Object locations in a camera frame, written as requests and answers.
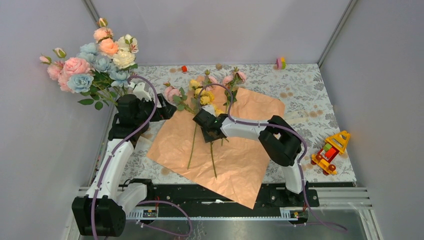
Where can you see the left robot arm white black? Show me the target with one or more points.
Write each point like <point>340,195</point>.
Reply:
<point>102,211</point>

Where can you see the blue rose stem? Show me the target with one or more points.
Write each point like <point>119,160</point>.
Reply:
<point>98,68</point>

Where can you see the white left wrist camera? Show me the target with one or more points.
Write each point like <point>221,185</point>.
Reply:
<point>138,89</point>

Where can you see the white rose stem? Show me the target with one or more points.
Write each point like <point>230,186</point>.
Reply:
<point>126,55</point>

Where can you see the orange wrapping paper sheet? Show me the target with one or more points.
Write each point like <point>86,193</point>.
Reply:
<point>233,168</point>

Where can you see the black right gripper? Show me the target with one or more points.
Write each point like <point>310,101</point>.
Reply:
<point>208,138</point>

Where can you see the yellow plastic toy piece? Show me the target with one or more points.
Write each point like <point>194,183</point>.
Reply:
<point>333,146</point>

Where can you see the pink rose stem right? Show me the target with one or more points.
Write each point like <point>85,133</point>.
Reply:
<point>232,82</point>

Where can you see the floral patterned table mat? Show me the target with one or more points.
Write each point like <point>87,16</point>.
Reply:
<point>307,109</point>

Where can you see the peach rose stem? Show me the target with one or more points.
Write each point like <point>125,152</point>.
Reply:
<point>103,37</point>

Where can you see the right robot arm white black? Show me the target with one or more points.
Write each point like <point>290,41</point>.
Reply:
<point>278,139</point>

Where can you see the large pink rose stem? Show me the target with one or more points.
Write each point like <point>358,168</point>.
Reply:
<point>69,67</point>

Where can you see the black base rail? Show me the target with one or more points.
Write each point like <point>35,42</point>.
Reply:
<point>200,202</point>

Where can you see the yellow rose stem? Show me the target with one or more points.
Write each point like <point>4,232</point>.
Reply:
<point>204,99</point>

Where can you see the pink green stacked toy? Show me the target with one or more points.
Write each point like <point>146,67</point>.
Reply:
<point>280,63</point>

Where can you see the small red block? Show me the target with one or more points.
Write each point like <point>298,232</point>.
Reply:
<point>184,68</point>

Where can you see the black cylindrical vase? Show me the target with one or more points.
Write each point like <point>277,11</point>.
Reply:
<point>142,128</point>

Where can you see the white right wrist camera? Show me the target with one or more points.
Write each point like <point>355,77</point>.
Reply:
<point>210,109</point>

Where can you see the pink rose stem left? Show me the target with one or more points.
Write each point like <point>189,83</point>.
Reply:
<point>177,97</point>

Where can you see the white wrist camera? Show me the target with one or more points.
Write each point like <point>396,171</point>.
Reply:
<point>210,109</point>
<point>138,89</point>

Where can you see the pink rose stem in vase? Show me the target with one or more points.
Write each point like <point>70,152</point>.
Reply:
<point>77,76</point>

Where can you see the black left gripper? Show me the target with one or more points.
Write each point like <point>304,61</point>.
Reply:
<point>164,112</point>

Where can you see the translucent cellophane wrap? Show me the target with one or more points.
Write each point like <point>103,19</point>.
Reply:
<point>145,141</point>

